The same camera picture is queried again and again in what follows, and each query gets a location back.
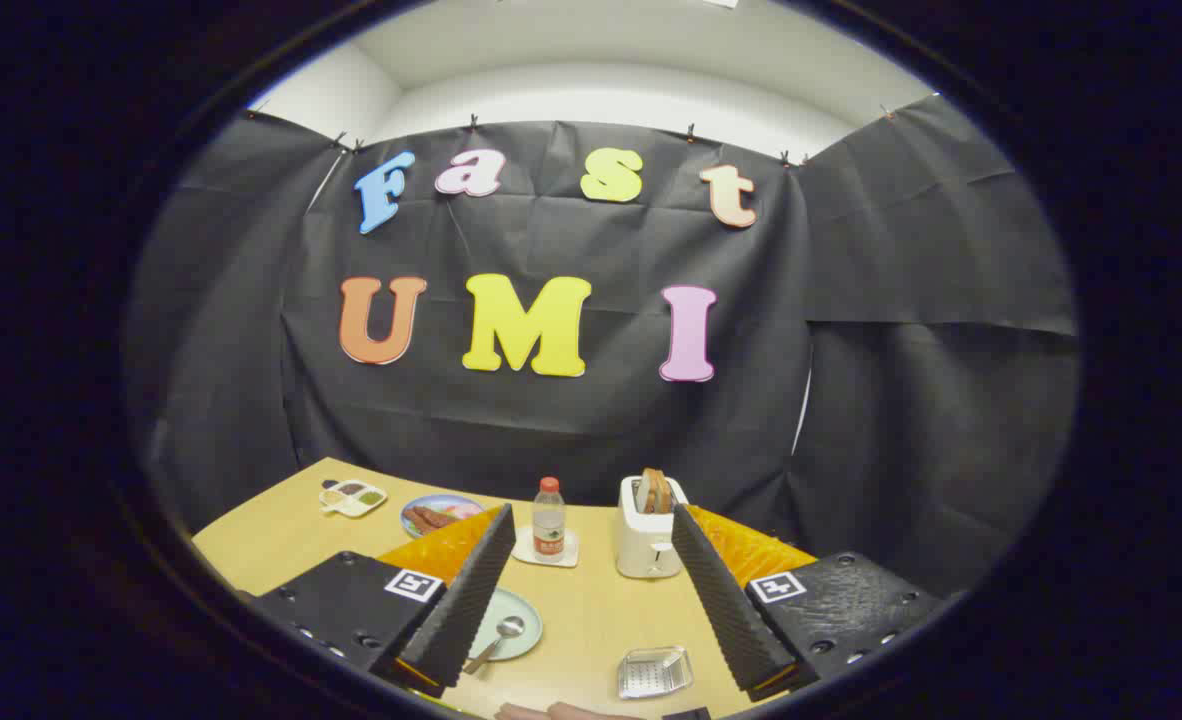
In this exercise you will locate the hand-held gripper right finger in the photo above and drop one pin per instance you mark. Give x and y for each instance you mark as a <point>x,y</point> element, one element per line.
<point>726,610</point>

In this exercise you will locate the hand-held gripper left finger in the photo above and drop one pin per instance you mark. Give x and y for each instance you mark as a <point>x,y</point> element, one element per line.
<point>461,620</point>

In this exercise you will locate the pale green plate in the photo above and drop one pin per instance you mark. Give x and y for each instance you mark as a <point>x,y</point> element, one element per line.
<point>511,603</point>

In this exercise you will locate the brown meat pieces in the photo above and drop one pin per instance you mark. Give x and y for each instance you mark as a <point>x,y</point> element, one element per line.
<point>431,519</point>

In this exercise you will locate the white toaster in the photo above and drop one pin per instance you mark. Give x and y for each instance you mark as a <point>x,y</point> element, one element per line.
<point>641,545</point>

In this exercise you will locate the colourful patterned plate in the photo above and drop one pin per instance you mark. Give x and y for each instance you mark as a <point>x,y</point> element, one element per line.
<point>456,508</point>

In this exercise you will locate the white square coaster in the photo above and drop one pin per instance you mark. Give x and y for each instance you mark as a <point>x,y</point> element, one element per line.
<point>566,556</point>

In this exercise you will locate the clear water bottle red cap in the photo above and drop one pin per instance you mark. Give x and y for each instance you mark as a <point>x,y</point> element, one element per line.
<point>549,525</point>

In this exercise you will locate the brown toast slice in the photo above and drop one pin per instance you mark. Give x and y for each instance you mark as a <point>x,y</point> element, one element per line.
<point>662,492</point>
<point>645,492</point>

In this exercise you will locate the white divided sauce dish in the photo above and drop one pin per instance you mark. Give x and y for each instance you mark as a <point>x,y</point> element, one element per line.
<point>353,497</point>

